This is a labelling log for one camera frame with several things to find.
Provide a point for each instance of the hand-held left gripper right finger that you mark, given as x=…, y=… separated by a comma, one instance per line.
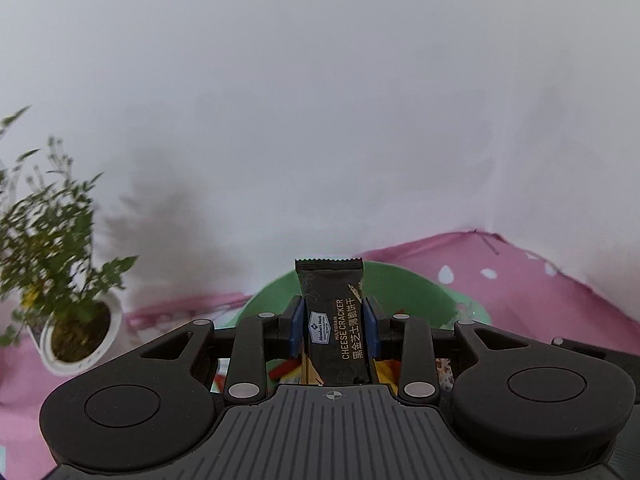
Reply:
x=371, y=327

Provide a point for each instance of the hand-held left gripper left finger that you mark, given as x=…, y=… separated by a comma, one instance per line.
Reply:
x=297, y=327

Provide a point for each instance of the black cracker packet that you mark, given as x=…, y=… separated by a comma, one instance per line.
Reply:
x=332, y=320

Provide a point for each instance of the green plastic bowl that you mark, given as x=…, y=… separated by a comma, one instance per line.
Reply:
x=425, y=300

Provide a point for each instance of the pink dotted tablecloth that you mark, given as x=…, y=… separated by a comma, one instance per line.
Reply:
x=525, y=285

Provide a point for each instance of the white plant pot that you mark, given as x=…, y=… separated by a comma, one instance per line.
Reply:
x=112, y=332

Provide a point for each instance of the feathery green plant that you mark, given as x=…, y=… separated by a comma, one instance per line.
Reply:
x=55, y=240

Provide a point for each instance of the broad leaf plant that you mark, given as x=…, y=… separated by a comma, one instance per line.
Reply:
x=12, y=120

